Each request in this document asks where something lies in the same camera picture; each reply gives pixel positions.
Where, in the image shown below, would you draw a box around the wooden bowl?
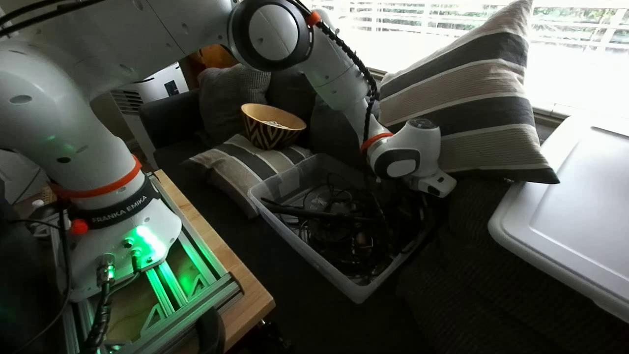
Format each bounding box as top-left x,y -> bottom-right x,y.
240,102 -> 307,149

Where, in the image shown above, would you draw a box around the striped grey cushion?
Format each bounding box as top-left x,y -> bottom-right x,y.
379,0 -> 558,182

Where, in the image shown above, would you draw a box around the flat striped cushion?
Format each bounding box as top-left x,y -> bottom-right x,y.
185,133 -> 313,218

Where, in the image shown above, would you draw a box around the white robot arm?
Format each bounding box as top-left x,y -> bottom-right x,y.
0,0 -> 456,300

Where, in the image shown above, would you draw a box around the black cable bundle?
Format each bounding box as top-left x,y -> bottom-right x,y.
273,174 -> 434,277

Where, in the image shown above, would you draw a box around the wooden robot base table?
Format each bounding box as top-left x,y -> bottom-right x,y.
65,166 -> 277,354

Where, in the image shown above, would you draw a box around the white box lid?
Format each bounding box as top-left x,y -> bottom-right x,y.
488,117 -> 629,322

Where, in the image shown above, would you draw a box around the clear plastic storage box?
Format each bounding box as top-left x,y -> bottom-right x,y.
248,155 -> 434,302

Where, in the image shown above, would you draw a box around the white window blinds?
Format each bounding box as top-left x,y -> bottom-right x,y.
305,0 -> 629,54

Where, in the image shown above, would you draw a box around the grey knitted cushion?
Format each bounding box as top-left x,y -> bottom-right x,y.
199,64 -> 271,143

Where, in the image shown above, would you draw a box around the dark sofa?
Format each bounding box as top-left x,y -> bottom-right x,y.
140,92 -> 629,354

